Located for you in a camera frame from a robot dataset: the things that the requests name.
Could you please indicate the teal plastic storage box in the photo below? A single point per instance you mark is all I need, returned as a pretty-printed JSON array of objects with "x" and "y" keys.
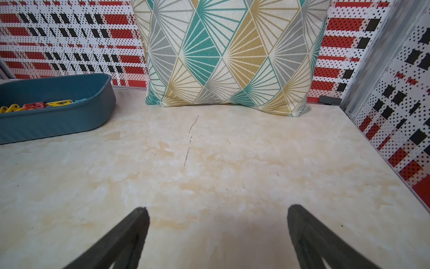
[{"x": 93, "y": 101}]

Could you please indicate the geometric patterned pillow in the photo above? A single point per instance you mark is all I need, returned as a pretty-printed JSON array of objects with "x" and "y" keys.
[{"x": 259, "y": 54}]

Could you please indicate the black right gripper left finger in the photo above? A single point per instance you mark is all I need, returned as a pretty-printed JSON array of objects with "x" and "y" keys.
[{"x": 120, "y": 248}]

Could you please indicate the yellow clothespin in box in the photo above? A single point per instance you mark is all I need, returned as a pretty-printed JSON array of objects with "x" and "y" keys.
[{"x": 58, "y": 103}]

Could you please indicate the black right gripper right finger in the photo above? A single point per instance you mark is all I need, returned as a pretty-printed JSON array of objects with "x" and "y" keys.
[{"x": 316, "y": 246}]

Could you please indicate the red clothespin in box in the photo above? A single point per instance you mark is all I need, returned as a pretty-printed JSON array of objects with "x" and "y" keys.
[{"x": 38, "y": 105}]

